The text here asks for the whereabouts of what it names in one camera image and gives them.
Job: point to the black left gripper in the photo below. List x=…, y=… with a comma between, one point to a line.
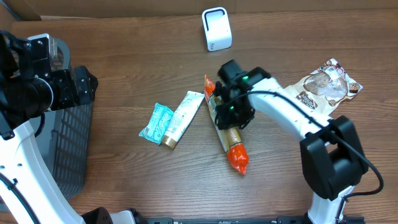
x=73, y=88

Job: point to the grey plastic mesh basket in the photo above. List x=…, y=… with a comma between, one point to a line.
x=68, y=146

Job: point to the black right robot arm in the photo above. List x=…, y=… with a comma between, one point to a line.
x=332, y=157

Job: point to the white barcode scanner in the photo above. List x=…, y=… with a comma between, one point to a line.
x=217, y=29

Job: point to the beige nut snack pouch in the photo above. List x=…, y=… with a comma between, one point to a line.
x=325, y=88

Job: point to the teal wipes packet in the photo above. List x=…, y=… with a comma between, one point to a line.
x=158, y=124

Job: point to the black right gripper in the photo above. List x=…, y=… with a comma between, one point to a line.
x=224, y=112

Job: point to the orange noodle packet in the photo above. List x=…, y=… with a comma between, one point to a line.
x=229, y=138

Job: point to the white cream tube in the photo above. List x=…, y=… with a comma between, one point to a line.
x=182, y=118

